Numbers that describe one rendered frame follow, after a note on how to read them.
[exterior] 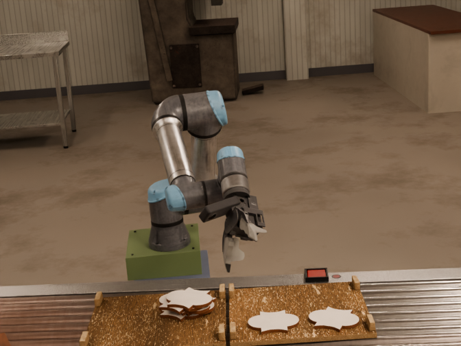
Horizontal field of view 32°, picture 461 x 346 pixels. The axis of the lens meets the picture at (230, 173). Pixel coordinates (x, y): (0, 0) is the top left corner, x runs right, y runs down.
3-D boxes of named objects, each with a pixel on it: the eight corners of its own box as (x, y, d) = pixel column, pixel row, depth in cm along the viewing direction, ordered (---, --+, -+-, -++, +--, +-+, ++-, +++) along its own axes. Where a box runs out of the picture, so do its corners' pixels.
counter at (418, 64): (433, 69, 1119) (433, 4, 1094) (506, 108, 871) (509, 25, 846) (373, 74, 1115) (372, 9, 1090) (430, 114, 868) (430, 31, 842)
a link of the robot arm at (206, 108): (178, 196, 299) (176, 86, 259) (218, 191, 302) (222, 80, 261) (184, 222, 291) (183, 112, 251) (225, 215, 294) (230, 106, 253)
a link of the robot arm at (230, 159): (242, 161, 231) (243, 141, 225) (247, 192, 224) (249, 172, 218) (215, 163, 230) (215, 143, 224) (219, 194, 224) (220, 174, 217)
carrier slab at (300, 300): (228, 293, 260) (228, 289, 260) (357, 285, 260) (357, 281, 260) (230, 347, 227) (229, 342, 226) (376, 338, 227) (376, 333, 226)
